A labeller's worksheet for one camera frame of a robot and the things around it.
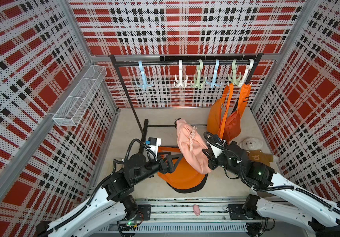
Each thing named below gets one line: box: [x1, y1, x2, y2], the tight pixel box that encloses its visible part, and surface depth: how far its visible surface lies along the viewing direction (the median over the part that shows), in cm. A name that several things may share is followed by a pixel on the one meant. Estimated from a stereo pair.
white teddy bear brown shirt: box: [238, 136, 279, 166], surface depth 90 cm
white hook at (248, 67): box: [238, 58, 255, 88], surface depth 66 cm
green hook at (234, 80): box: [227, 59, 242, 86], surface depth 67 cm
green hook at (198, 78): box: [190, 59, 207, 89], surface depth 68 cm
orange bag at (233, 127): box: [222, 83, 251, 142], surface depth 80 cm
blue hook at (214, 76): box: [205, 59, 223, 89], surface depth 68 cm
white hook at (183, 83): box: [173, 59, 188, 88], surface depth 68 cm
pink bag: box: [175, 118, 212, 175], surface depth 67 cm
